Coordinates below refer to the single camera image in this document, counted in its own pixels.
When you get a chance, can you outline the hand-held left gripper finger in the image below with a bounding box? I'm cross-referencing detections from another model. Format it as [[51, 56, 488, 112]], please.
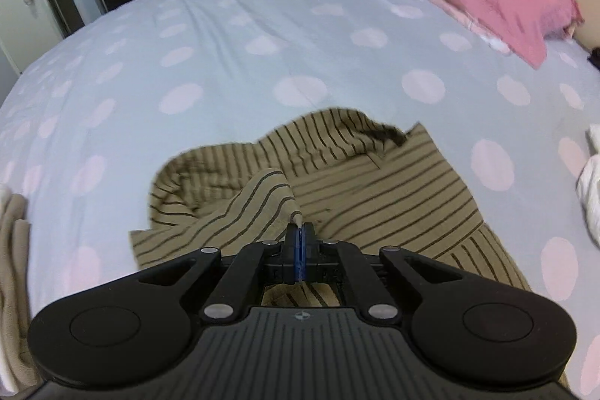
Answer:
[[136, 222, 302, 326], [300, 222, 465, 326]]

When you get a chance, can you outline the tan striped shirt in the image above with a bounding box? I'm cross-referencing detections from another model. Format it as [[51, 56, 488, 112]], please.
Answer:
[[129, 107, 535, 311]]

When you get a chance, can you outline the bed with dotted sheet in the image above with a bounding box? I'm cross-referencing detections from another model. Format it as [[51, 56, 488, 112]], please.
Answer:
[[0, 0, 600, 400]]

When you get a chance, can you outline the pale printed pillow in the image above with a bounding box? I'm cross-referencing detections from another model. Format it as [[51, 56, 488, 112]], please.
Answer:
[[405, 0, 513, 56]]

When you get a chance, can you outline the beige folded cloth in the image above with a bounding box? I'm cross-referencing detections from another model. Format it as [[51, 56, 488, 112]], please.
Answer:
[[0, 184, 50, 394]]

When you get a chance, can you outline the white crumpled garment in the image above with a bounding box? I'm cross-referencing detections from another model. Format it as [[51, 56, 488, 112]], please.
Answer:
[[576, 126, 600, 247]]

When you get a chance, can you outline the white room door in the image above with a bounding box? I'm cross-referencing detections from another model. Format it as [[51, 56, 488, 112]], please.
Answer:
[[0, 0, 66, 73]]

